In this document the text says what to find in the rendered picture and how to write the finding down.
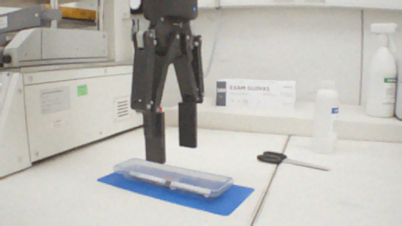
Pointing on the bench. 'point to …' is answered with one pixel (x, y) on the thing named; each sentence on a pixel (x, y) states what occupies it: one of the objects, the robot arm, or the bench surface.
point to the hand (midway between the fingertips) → (172, 136)
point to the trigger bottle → (382, 74)
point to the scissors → (283, 159)
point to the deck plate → (64, 66)
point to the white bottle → (326, 118)
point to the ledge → (291, 121)
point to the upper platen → (71, 16)
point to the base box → (63, 111)
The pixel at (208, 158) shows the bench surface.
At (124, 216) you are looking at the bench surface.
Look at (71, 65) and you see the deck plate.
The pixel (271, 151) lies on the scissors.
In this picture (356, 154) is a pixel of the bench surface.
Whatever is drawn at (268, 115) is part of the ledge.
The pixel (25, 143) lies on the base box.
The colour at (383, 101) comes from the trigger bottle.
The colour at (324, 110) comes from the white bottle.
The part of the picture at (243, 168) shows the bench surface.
